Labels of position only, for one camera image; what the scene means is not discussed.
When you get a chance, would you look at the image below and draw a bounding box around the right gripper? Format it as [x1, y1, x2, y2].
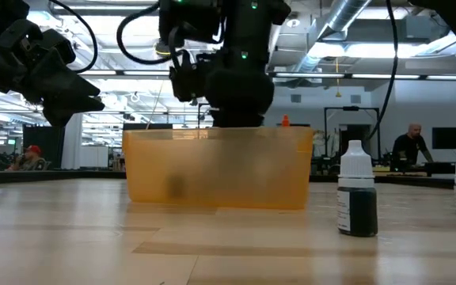
[204, 51, 275, 128]

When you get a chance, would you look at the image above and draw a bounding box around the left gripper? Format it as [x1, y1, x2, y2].
[0, 35, 105, 127]

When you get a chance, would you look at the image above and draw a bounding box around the orange translucent plastic bin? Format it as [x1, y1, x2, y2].
[122, 126, 315, 211]

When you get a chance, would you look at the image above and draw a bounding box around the black cabinet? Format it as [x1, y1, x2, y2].
[22, 124, 67, 170]

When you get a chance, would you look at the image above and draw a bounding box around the person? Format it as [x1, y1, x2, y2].
[8, 144, 51, 172]
[391, 123, 435, 167]

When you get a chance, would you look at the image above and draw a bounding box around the yellow hanging pendant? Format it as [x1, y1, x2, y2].
[334, 58, 342, 99]

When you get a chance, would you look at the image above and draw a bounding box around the black monitor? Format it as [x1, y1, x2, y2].
[432, 127, 456, 150]

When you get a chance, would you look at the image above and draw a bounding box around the black metal frame stand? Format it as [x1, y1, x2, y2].
[196, 101, 213, 128]
[324, 105, 382, 162]

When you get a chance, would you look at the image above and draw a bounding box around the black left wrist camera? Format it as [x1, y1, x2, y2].
[0, 18, 77, 67]

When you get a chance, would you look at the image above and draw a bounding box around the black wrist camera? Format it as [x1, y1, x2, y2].
[168, 49, 210, 103]
[0, 18, 77, 67]

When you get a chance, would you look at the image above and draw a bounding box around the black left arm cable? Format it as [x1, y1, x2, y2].
[49, 0, 99, 74]

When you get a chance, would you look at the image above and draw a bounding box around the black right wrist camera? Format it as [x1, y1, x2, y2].
[168, 49, 210, 103]

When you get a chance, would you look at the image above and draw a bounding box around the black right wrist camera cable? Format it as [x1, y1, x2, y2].
[116, 2, 181, 67]

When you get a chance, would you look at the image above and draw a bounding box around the black aluminium table frame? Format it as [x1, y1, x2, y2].
[0, 169, 456, 190]

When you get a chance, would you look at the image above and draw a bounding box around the black ceiling device yellow cable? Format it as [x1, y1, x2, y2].
[154, 39, 173, 57]

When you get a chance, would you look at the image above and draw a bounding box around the silver spiral ceiling duct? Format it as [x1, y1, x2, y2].
[291, 0, 374, 74]

